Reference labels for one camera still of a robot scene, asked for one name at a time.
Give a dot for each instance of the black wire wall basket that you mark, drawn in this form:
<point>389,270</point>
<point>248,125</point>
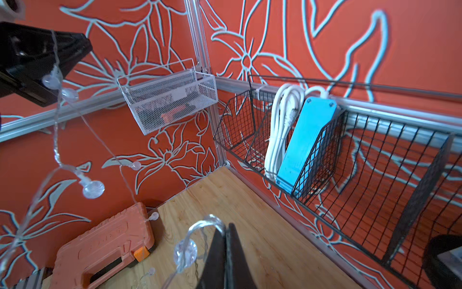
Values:
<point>386,181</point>

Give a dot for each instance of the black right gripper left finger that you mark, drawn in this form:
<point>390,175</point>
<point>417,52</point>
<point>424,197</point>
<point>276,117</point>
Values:
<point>213,275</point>

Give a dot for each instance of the clear acrylic wall bin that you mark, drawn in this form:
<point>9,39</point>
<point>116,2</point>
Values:
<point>167,86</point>

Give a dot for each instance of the small black device in basket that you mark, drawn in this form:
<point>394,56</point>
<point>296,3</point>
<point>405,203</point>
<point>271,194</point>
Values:
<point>438,262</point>

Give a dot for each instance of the clear bulb string lights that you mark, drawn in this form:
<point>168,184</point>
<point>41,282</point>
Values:
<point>92,189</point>

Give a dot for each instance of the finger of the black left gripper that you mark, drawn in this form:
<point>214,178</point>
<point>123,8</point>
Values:
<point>28,54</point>

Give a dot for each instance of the teal box in basket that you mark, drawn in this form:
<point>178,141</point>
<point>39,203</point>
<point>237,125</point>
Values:
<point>303,147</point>

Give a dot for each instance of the orange plastic tool case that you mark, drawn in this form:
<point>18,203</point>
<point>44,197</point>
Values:
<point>95,256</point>

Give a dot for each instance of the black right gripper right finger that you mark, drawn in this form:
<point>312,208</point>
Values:
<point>238,274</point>

